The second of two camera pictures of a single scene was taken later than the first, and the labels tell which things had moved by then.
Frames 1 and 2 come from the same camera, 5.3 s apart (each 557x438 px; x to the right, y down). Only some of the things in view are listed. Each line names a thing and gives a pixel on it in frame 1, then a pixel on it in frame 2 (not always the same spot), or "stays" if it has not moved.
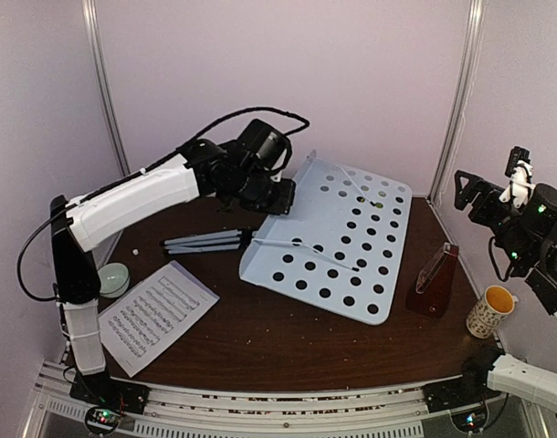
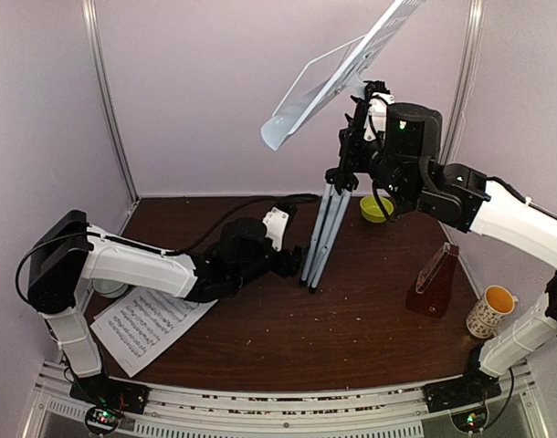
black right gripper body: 479,213 -> 351,159
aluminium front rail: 387,411 stays
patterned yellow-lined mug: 497,303 stays
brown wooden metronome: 430,290 stays
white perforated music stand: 344,246 -> 320,88
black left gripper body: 254,192 -> 289,265
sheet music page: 145,321 stays
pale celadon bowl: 114,278 stays
